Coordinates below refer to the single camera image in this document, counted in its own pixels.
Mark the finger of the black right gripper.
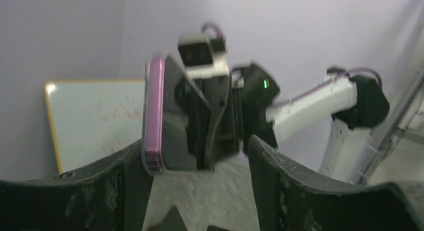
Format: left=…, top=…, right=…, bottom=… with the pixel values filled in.
left=203, top=75, right=239, bottom=167
left=174, top=77, right=211, bottom=170

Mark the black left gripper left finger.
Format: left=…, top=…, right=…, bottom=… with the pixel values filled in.
left=0, top=141, right=153, bottom=231

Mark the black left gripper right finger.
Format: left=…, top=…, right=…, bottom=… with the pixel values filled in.
left=248, top=135, right=424, bottom=231

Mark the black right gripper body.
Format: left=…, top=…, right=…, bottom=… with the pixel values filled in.
left=231, top=62, right=280, bottom=154

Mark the purple phone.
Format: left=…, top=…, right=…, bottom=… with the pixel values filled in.
left=141, top=54, right=201, bottom=176

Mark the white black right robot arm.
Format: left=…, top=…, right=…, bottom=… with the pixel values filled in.
left=188, top=64, right=390, bottom=184

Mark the black round base phone stand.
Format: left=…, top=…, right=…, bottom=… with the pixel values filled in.
left=206, top=225, right=230, bottom=231

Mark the yellow framed whiteboard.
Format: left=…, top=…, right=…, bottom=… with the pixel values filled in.
left=44, top=79, right=145, bottom=173

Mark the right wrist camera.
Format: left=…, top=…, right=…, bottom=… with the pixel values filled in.
left=178, top=32, right=230, bottom=80

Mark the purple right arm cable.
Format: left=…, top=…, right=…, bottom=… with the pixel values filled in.
left=200, top=21, right=383, bottom=106

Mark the aluminium rail frame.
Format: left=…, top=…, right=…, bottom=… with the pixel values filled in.
left=356, top=40, right=424, bottom=186

